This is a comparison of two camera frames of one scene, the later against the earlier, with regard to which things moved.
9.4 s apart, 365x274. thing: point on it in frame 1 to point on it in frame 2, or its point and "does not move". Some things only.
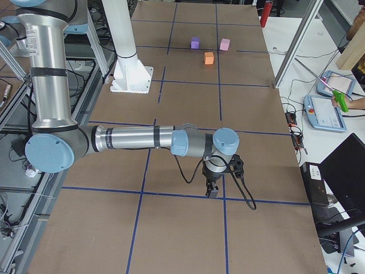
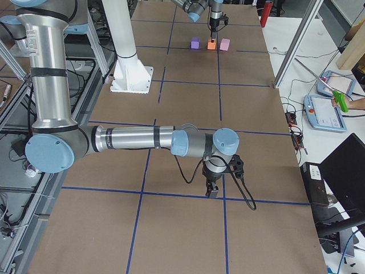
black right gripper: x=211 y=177 does not move
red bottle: x=266 y=11 does not move
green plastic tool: x=340 y=97 does not move
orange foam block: x=209 y=57 to x=211 y=45
